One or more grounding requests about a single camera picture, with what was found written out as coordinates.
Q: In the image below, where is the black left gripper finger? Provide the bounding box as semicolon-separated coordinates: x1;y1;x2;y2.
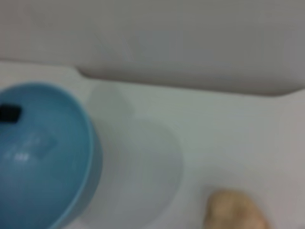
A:
0;104;22;124

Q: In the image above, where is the blue plastic bowl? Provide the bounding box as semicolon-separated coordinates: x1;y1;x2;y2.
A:
0;81;103;229

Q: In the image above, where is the round beige bun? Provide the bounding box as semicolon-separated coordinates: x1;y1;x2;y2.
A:
203;188;273;229

